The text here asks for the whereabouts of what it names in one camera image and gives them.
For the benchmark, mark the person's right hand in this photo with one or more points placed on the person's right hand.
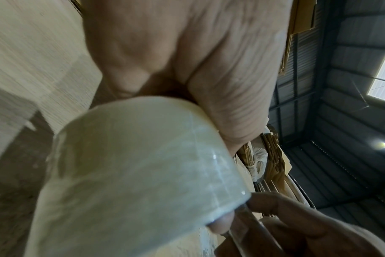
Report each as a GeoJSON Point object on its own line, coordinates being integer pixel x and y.
{"type": "Point", "coordinates": [294, 231]}

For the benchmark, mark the person's left hand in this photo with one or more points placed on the person's left hand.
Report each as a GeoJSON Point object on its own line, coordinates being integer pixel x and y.
{"type": "Point", "coordinates": [199, 45]}

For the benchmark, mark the ceiling lamp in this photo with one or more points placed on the ceiling lamp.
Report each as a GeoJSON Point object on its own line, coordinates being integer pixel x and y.
{"type": "Point", "coordinates": [384, 144]}

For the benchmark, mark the clear tape roll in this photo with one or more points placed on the clear tape roll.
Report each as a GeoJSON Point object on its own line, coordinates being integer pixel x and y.
{"type": "Point", "coordinates": [135, 170]}

